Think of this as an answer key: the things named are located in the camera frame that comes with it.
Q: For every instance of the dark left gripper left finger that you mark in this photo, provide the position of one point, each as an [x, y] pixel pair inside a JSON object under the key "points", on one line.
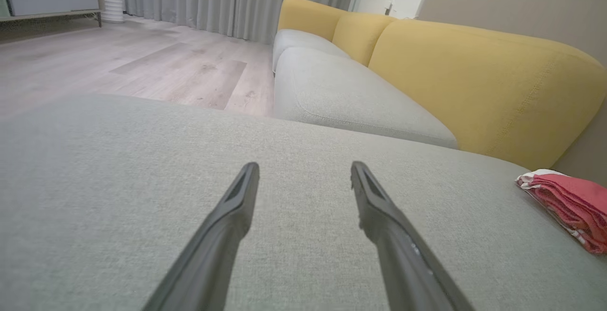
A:
{"points": [[213, 254]]}

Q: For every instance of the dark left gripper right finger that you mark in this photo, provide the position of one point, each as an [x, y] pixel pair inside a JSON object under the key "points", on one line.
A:
{"points": [[403, 263]]}

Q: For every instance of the red Bulls basketball jersey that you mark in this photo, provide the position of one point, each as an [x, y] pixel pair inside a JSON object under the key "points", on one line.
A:
{"points": [[574, 202]]}

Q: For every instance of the grey and yellow sofa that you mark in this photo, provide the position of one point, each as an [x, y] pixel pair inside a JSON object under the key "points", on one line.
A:
{"points": [[118, 183]]}

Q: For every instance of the large yellow sofa backrest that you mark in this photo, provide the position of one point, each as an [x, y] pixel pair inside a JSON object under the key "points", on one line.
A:
{"points": [[474, 83]]}

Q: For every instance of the small grey sofa seat cushion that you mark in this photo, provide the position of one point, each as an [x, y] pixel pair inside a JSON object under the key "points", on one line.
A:
{"points": [[298, 41]]}

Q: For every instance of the medium yellow sofa backrest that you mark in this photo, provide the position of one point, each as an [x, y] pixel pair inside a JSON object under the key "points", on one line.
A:
{"points": [[360, 33]]}

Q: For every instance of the small yellow sofa backrest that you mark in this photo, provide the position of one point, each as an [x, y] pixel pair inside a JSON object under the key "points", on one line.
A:
{"points": [[308, 14]]}

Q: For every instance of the white ribbed cylinder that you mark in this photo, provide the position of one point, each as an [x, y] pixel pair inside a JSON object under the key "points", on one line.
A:
{"points": [[113, 3]]}

